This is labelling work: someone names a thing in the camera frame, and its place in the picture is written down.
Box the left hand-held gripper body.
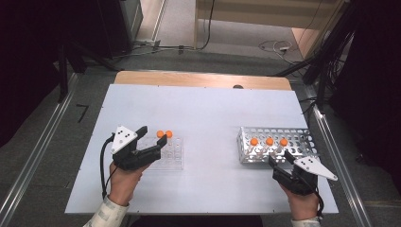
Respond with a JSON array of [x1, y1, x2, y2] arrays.
[[110, 125, 163, 172]]

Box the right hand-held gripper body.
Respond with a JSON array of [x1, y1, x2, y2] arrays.
[[272, 156, 340, 197]]

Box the perforated metal test tube rack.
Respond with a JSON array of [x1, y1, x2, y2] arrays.
[[235, 126, 320, 166]]

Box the dark cabinet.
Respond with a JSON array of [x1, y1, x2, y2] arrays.
[[96, 0, 145, 61]]

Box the dark curtain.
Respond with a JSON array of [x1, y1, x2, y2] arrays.
[[327, 0, 401, 190], [0, 0, 102, 149]]

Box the black hanging cable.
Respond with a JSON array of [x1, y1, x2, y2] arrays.
[[195, 0, 217, 51]]

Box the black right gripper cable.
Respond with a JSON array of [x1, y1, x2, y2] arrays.
[[313, 184, 326, 219]]

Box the grey floor cable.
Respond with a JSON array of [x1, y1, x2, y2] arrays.
[[112, 44, 199, 61]]

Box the white cable with plug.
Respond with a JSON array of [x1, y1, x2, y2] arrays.
[[257, 39, 294, 58]]

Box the black metal stand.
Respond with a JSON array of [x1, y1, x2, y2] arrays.
[[272, 0, 360, 112], [57, 43, 70, 104]]

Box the person's right hand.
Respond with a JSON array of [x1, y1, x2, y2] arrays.
[[280, 183, 321, 221]]

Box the clear acrylic test tube rack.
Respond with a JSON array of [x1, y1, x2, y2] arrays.
[[138, 133, 184, 171]]

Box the aluminium floor rail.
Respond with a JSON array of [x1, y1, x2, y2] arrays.
[[304, 84, 375, 227], [0, 73, 79, 222]]

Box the person's left hand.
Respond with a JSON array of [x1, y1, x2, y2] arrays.
[[108, 162, 150, 206]]

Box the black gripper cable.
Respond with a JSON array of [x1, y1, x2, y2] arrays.
[[99, 133, 118, 201], [313, 184, 326, 219]]

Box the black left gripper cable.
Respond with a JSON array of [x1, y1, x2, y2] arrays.
[[99, 133, 118, 201]]

